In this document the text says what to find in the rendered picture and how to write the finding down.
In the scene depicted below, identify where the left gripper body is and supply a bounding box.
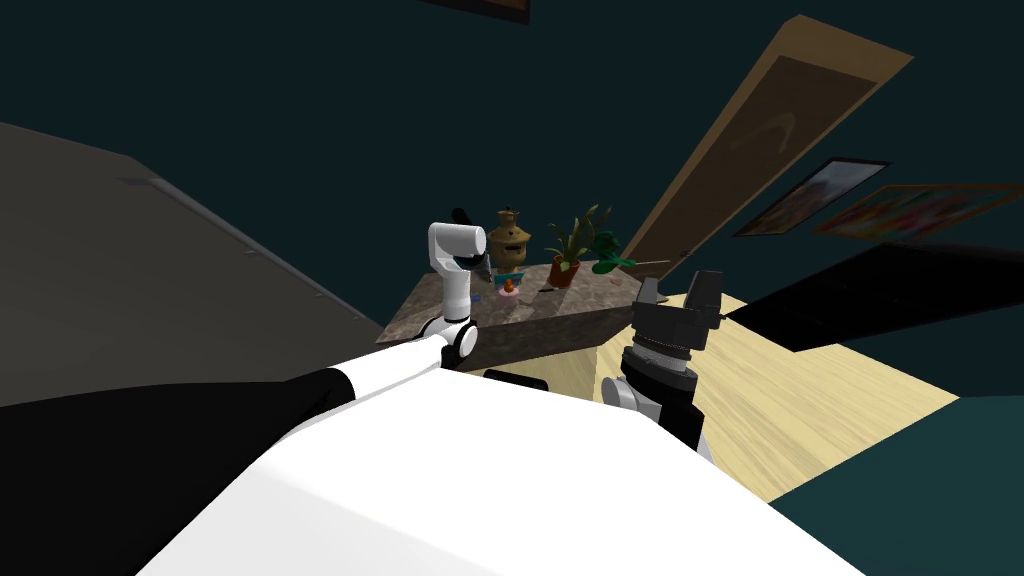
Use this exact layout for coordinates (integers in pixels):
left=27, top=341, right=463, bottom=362
left=450, top=206, right=495, bottom=284

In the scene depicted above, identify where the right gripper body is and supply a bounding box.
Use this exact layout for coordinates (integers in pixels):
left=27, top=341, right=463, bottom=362
left=629, top=301, right=725, bottom=353

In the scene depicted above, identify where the brass urn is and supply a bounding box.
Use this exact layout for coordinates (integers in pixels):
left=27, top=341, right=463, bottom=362
left=488, top=205, right=533, bottom=271

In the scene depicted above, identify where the brown marble table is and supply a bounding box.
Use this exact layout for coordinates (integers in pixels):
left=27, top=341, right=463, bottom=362
left=375, top=257, right=669, bottom=373

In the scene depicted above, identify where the dark green leafy plant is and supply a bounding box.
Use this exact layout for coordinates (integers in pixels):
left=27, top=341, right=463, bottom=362
left=591, top=230, right=639, bottom=276

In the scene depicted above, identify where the potted plant in red pot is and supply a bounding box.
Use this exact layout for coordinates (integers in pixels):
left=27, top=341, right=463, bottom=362
left=545, top=203, right=614, bottom=291

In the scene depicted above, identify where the black framed picture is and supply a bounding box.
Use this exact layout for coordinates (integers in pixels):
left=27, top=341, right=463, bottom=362
left=732, top=156, right=893, bottom=239

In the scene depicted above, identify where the brown wooden door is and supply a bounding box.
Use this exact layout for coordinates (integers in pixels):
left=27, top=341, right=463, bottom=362
left=618, top=13, right=915, bottom=283

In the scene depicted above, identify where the black flat furniture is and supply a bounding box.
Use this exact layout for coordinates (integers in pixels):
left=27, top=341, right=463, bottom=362
left=722, top=242, right=1024, bottom=355

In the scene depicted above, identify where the dark framed picture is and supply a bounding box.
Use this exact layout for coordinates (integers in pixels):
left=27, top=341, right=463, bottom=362
left=414, top=0, right=533, bottom=26

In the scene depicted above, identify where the colourful brown framed picture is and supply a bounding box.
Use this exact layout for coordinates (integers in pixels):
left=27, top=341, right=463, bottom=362
left=812, top=183, right=1024, bottom=243

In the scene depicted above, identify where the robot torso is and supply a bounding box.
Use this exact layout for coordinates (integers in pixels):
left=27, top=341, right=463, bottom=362
left=135, top=366, right=869, bottom=576

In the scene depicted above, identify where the large grey cabinet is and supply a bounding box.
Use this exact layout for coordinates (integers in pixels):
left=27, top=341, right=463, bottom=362
left=0, top=121, right=387, bottom=409

